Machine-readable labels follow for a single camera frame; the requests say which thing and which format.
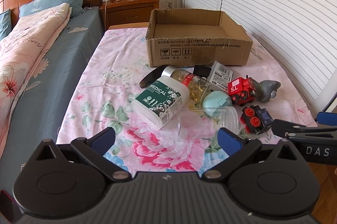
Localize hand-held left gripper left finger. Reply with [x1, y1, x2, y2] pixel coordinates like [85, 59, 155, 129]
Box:
[34, 127, 132, 184]

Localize black hair clip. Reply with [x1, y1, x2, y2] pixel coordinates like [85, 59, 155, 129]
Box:
[139, 65, 171, 89]

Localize pink floral blanket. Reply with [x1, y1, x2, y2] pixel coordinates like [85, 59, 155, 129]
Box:
[56, 26, 318, 172]

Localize grey rubber toy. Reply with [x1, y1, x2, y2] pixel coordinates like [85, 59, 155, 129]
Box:
[254, 79, 282, 103]

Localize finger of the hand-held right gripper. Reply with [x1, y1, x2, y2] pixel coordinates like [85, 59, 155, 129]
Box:
[271, 120, 316, 138]
[317, 111, 337, 125]

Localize clear plastic jar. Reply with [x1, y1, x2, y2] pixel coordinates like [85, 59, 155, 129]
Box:
[178, 106, 239, 140]

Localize brown cardboard box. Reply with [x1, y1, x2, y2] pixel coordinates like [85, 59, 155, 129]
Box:
[146, 8, 254, 67]

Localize pink floral quilt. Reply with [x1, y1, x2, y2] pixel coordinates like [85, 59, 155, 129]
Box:
[0, 3, 73, 140]

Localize clear plastic case with label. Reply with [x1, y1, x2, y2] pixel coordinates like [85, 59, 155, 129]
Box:
[207, 61, 235, 94]

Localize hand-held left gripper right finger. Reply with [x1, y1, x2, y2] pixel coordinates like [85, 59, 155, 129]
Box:
[201, 127, 303, 184]

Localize black toy train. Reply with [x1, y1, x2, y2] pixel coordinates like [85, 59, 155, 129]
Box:
[242, 105, 273, 135]

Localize small blue pillow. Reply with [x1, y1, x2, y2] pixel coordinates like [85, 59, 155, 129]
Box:
[0, 8, 12, 41]

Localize wooden nightstand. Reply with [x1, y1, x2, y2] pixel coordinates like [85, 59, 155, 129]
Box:
[100, 0, 160, 31]

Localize blue bed sheet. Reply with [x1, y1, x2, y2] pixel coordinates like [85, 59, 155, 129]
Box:
[0, 6, 104, 198]

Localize red toy train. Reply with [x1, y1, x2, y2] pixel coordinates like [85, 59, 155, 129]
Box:
[228, 76, 260, 106]

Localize white bottle with green label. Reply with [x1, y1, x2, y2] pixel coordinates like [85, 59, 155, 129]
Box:
[131, 75, 190, 131]

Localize clear bottle of amber capsules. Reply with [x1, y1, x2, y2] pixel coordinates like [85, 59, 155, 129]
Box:
[161, 66, 211, 103]

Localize mint green round case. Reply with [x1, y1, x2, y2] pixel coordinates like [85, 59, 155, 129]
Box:
[202, 91, 233, 117]

